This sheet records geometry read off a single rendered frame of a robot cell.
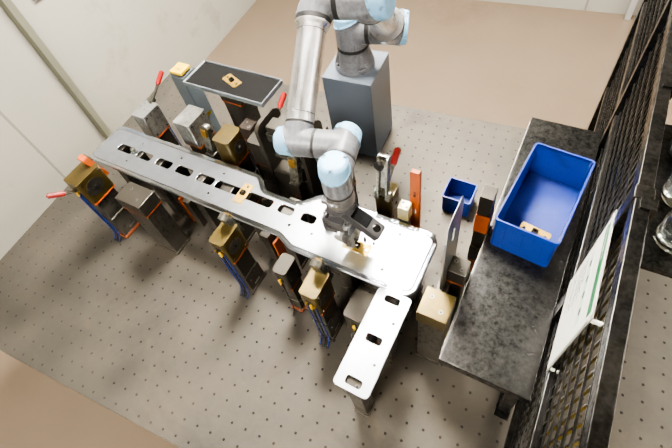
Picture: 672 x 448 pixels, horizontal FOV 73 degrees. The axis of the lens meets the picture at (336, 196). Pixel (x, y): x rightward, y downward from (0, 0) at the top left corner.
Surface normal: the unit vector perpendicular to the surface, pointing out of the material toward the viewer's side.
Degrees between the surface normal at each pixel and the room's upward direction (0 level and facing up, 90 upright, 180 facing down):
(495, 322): 0
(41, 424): 0
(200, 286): 0
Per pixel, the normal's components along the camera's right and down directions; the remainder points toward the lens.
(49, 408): -0.14, -0.59
